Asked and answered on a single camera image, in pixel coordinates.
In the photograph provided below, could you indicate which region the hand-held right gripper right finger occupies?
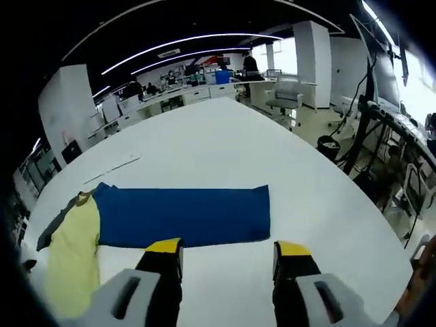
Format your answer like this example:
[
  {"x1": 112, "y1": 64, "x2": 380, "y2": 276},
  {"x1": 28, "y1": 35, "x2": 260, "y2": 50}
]
[{"x1": 272, "y1": 240, "x2": 366, "y2": 327}]

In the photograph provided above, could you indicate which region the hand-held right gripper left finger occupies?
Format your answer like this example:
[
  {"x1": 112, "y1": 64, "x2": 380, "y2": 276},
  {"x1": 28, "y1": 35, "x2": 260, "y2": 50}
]
[{"x1": 87, "y1": 237, "x2": 185, "y2": 327}]

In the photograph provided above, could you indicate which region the yellow blue grey garment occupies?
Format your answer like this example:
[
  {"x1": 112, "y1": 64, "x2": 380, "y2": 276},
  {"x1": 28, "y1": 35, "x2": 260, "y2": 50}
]
[{"x1": 36, "y1": 182, "x2": 272, "y2": 320}]

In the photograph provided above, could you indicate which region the person's right hand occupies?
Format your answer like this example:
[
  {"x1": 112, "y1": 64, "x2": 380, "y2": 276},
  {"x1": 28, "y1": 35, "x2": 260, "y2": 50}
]
[{"x1": 396, "y1": 238, "x2": 436, "y2": 320}]

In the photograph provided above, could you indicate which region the black waste bin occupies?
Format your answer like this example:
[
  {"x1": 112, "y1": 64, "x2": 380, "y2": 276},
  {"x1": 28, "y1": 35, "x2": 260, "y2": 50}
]
[{"x1": 316, "y1": 134, "x2": 342, "y2": 161}]

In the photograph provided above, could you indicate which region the black box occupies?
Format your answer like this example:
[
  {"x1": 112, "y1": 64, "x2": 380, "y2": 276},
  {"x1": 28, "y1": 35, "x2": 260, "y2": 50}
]
[{"x1": 61, "y1": 139, "x2": 82, "y2": 164}]

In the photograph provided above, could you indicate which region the black monitor stand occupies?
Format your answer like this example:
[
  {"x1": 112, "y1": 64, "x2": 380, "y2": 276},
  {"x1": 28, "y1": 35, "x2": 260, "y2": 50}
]
[{"x1": 353, "y1": 95, "x2": 388, "y2": 172}]

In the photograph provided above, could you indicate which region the white upright panel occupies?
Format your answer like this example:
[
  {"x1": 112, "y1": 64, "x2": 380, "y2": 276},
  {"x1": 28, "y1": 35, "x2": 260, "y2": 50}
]
[{"x1": 102, "y1": 96, "x2": 121, "y2": 124}]

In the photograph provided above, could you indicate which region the white office chair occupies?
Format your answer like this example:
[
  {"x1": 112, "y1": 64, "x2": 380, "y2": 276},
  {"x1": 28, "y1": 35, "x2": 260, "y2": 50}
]
[{"x1": 265, "y1": 74, "x2": 305, "y2": 129}]

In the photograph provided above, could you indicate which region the white drawer cabinet row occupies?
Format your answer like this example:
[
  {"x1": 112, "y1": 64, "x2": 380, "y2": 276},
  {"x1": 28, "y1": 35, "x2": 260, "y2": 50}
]
[{"x1": 116, "y1": 81, "x2": 240, "y2": 131}]

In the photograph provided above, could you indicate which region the curved ceiling light strip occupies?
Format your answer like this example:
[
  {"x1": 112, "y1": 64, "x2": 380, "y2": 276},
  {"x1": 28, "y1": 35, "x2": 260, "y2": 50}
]
[
  {"x1": 102, "y1": 32, "x2": 284, "y2": 74},
  {"x1": 130, "y1": 47, "x2": 255, "y2": 74}
]

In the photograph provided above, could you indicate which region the straight ceiling light strip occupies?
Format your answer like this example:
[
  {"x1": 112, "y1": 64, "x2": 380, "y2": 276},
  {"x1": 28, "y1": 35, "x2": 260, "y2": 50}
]
[{"x1": 362, "y1": 0, "x2": 396, "y2": 46}]

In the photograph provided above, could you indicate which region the white table cable plate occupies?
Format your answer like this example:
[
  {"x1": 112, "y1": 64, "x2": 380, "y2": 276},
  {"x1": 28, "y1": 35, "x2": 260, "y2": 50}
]
[{"x1": 82, "y1": 153, "x2": 142, "y2": 185}]

